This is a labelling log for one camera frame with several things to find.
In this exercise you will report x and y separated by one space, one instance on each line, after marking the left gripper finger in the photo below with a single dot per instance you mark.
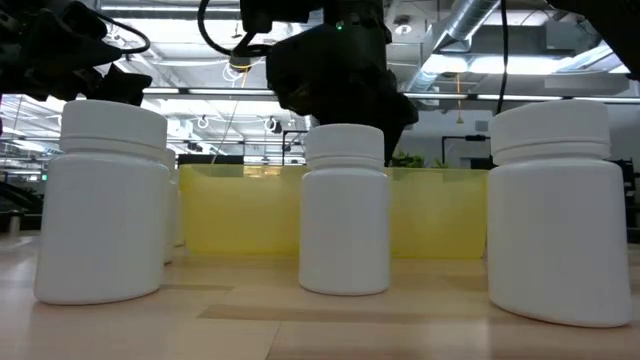
92 40
117 85

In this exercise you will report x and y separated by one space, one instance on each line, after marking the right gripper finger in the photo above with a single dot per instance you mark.
402 117
340 95

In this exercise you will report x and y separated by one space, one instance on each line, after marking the white plastic pill bottle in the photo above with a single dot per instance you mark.
170 210
345 225
100 210
178 225
555 225

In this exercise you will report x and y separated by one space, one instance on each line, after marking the yellow translucent plastic basket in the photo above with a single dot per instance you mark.
240 215

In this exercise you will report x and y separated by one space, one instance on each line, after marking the small green potted plant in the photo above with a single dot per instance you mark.
407 160

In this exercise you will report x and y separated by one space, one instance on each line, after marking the white round ceiling sensor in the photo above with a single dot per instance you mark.
402 29

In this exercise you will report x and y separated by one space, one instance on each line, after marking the black flat box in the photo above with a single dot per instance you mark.
210 160

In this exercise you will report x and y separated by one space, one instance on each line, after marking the black background equipment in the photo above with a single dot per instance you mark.
15 200

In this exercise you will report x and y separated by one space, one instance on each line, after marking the black background rig frame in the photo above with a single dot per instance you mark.
295 132
465 137

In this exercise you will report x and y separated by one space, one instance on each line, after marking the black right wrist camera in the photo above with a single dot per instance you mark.
270 15

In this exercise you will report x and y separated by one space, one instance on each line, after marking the silver ribbed ventilation duct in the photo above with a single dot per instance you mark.
470 20

